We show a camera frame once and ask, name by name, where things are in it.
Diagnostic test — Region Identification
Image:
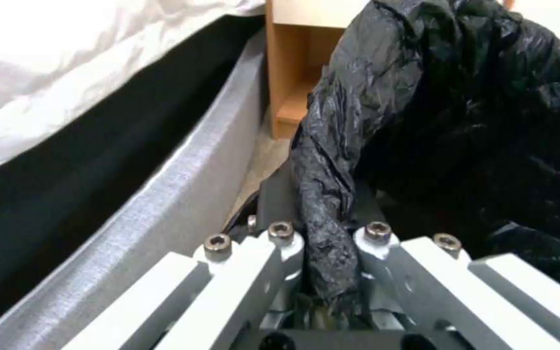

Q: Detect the wooden bedside cabinet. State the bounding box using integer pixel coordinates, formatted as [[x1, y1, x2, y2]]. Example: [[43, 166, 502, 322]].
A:
[[263, 0, 373, 140]]

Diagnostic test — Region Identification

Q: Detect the grey fabric bed frame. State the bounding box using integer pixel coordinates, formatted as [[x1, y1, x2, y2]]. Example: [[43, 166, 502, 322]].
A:
[[0, 27, 274, 350]]

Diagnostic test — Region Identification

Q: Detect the black plastic trash bag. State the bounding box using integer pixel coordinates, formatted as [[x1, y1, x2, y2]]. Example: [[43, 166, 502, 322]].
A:
[[287, 0, 560, 321]]

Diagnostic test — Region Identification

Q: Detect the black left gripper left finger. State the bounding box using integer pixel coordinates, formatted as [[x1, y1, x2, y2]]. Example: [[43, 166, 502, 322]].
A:
[[65, 171, 306, 350]]

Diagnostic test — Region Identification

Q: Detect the white bed sheet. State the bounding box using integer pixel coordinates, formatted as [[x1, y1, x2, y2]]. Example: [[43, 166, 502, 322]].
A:
[[0, 0, 267, 181]]

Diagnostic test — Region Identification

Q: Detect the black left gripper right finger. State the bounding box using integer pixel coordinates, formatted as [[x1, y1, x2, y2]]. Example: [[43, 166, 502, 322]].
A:
[[343, 182, 546, 350]]

